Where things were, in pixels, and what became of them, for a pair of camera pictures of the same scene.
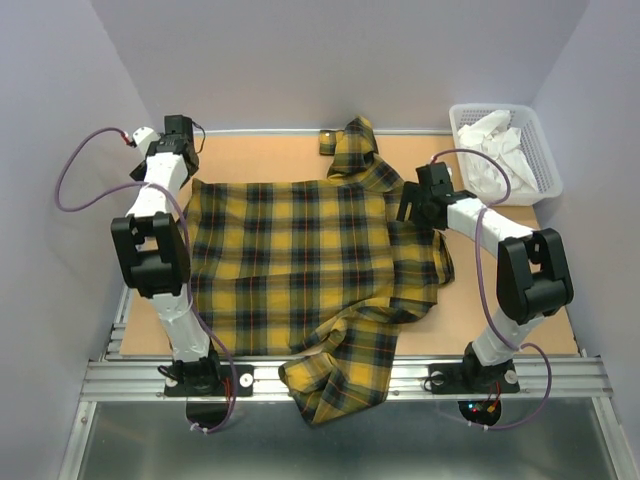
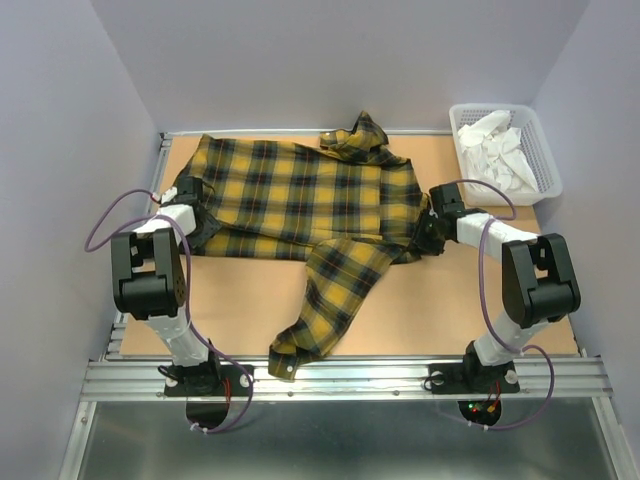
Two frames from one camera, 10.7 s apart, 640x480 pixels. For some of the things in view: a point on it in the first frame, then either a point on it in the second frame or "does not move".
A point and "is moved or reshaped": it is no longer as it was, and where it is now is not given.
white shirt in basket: [492, 135] does not move
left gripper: [139, 173] to [210, 228]
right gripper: [412, 192] to [421, 240]
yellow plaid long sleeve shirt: [321, 271] is moved or reshaped
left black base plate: [202, 385] does not move
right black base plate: [472, 379] does not move
